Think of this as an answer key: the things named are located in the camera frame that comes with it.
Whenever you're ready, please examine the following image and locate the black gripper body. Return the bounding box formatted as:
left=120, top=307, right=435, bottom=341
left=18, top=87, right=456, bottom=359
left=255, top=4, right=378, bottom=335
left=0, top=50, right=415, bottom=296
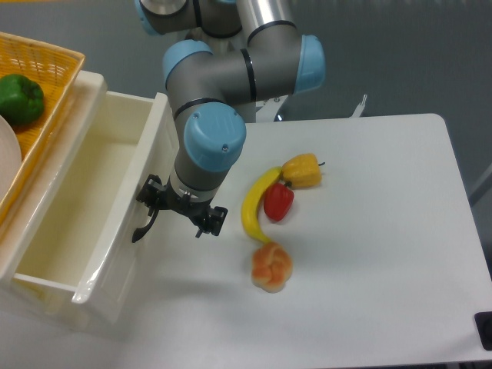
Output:
left=157, top=184, right=211, bottom=225

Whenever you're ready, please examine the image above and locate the white plate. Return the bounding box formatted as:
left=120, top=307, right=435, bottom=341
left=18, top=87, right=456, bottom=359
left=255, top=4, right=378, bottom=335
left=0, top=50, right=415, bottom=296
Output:
left=0, top=118, right=22, bottom=199

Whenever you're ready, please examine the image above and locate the green bell pepper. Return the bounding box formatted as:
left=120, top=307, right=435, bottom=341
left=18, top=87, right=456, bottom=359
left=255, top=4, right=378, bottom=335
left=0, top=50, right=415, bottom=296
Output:
left=1, top=74, right=45, bottom=126

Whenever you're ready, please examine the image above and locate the black top drawer handle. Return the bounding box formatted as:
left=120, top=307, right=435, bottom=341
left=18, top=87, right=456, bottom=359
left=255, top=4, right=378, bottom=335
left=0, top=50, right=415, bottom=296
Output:
left=131, top=209, right=159, bottom=243

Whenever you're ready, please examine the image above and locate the yellow bell pepper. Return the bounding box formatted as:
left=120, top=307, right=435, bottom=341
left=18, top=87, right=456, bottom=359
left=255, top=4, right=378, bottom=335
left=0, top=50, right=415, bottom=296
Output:
left=281, top=153, right=324, bottom=188

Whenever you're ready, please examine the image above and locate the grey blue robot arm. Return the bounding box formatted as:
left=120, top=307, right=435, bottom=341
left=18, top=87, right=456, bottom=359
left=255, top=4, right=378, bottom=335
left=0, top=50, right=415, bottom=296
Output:
left=135, top=1, right=326, bottom=235

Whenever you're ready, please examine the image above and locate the red bell pepper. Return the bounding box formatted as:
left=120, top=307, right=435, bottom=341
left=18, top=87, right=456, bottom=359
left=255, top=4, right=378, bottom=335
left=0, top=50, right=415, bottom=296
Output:
left=263, top=183, right=294, bottom=222

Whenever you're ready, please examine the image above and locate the orange knotted bread roll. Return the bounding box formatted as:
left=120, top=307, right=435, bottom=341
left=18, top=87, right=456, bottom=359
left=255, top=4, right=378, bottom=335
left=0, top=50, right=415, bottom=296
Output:
left=251, top=242, right=293, bottom=293

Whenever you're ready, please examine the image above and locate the yellow woven basket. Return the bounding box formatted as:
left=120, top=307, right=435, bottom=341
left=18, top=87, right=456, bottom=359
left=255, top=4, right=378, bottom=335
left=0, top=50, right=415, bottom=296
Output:
left=1, top=32, right=85, bottom=220

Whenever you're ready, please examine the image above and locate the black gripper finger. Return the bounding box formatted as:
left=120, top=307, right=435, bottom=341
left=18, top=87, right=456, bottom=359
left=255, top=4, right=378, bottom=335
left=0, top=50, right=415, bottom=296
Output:
left=194, top=206, right=228, bottom=238
left=136, top=175, right=167, bottom=217

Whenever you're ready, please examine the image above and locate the black corner object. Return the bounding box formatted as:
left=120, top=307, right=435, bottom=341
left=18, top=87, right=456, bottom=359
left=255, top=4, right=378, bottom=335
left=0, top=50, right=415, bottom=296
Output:
left=474, top=311, right=492, bottom=351

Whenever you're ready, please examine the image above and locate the yellow banana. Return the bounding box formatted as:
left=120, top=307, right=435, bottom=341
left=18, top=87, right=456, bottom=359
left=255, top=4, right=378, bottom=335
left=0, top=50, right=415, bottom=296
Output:
left=241, top=166, right=281, bottom=244

